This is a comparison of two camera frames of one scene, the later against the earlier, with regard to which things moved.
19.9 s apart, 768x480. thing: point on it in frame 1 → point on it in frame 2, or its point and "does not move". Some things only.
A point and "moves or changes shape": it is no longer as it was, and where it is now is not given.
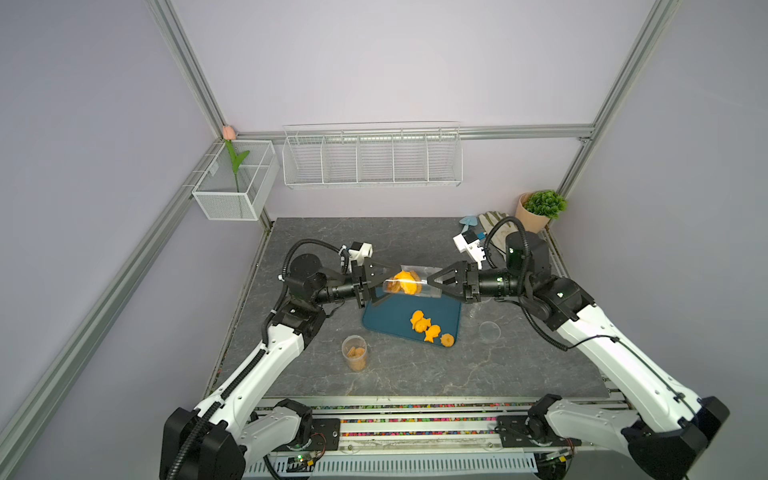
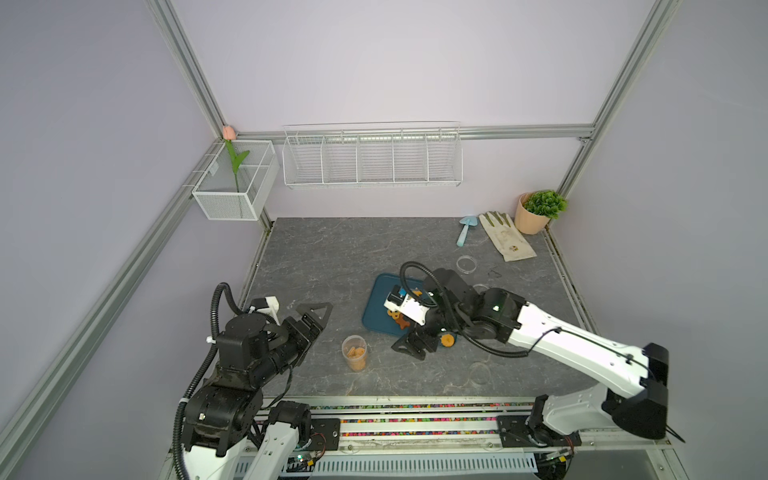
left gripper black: x=362 y=278 → x=305 y=337
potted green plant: x=536 y=208 does not move
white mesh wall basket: x=223 y=194 does not move
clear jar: x=354 y=349 does not move
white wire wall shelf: x=373 y=154 does not move
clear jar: x=413 y=280 moves or changes shape
